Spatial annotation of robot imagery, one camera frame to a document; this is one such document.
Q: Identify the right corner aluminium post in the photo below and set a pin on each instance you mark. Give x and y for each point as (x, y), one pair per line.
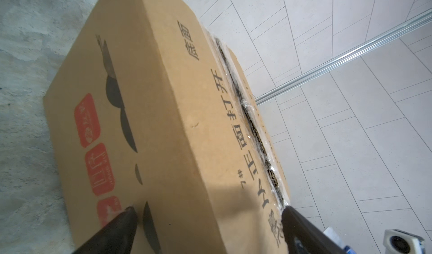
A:
(409, 26)

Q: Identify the brown cardboard express box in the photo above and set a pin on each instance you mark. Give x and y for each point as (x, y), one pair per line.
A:
(148, 111)

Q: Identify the blue utility knife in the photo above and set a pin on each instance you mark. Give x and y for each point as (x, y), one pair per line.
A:
(334, 237)

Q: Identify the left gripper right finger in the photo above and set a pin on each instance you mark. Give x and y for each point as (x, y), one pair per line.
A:
(302, 237)

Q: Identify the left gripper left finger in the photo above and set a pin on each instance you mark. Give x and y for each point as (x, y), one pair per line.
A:
(116, 237)

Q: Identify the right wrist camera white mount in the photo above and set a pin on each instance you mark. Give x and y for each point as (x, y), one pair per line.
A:
(401, 242)

